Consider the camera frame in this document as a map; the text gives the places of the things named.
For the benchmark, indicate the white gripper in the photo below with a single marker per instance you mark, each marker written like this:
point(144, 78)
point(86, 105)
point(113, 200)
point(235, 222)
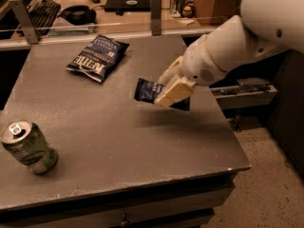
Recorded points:
point(199, 65)

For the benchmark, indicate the wooden cabinet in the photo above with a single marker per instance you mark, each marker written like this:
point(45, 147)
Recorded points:
point(215, 12)

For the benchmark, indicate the black headphones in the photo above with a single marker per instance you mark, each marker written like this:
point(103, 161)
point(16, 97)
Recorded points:
point(79, 15)

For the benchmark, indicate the small round brown object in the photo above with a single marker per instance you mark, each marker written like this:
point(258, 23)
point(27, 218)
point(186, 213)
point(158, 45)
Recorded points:
point(187, 12)

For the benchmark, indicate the blue rxbar blueberry wrapper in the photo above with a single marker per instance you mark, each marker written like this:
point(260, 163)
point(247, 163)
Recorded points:
point(147, 91)

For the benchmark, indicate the cans on back desk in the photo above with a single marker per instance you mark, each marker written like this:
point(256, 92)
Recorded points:
point(176, 7)

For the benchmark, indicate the grey metal rail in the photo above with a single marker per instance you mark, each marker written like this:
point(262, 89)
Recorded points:
point(247, 92)

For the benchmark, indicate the metal bracket left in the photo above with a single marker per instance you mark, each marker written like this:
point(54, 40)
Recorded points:
point(22, 15)

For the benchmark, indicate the green soda can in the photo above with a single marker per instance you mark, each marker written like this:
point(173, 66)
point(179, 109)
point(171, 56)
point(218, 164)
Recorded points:
point(25, 141)

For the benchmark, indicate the blue kettle chips bag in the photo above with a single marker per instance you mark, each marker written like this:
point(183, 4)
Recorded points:
point(99, 58)

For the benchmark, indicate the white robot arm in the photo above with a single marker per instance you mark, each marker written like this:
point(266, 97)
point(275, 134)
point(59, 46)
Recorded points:
point(263, 28)

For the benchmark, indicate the black laptop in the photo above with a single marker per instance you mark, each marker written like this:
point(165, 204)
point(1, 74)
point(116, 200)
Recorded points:
point(127, 5)

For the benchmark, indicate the metal bracket middle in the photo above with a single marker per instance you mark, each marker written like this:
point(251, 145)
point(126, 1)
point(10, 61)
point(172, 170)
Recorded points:
point(156, 17)

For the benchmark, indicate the black keyboard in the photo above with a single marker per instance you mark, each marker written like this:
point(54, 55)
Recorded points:
point(43, 15)

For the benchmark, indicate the metal bracket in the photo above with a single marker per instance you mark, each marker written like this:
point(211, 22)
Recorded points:
point(156, 17)
point(22, 15)

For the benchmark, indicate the table drawer with handle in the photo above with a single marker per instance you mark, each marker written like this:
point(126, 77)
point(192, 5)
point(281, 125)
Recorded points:
point(176, 206)

